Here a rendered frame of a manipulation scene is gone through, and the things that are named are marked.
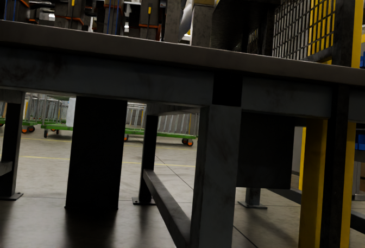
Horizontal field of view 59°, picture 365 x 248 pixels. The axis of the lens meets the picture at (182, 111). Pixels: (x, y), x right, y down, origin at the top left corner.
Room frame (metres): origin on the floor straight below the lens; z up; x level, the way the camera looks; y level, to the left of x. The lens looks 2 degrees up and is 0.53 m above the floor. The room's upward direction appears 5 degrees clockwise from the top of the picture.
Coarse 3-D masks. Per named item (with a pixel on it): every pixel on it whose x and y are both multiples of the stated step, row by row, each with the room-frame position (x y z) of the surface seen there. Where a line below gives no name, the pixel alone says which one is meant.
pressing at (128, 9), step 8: (40, 0) 1.30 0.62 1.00; (48, 0) 1.30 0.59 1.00; (56, 0) 1.29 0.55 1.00; (64, 0) 1.28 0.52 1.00; (88, 0) 1.26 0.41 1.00; (96, 0) 1.25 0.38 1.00; (104, 0) 1.22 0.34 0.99; (32, 8) 1.40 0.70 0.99; (88, 8) 1.35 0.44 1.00; (96, 8) 1.35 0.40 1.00; (128, 8) 1.32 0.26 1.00; (136, 8) 1.31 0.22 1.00; (160, 8) 1.28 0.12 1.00; (96, 16) 1.44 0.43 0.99; (128, 16) 1.42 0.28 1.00; (160, 16) 1.38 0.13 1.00; (160, 24) 1.46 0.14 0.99
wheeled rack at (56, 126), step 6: (48, 96) 7.29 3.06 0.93; (54, 96) 7.07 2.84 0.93; (60, 96) 7.08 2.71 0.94; (42, 120) 7.01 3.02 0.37; (42, 126) 6.99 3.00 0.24; (48, 126) 7.02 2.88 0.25; (54, 126) 7.05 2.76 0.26; (60, 126) 7.08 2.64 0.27; (66, 126) 7.15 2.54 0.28; (72, 126) 7.34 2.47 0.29
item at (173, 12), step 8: (168, 0) 0.96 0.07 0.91; (176, 0) 0.96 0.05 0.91; (168, 8) 0.96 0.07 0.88; (176, 8) 0.96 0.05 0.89; (168, 16) 0.96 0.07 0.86; (176, 16) 0.96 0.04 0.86; (168, 24) 0.96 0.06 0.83; (176, 24) 0.96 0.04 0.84; (168, 32) 0.96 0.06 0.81; (176, 32) 0.97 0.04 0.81; (168, 40) 0.96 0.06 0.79; (176, 40) 0.97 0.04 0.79
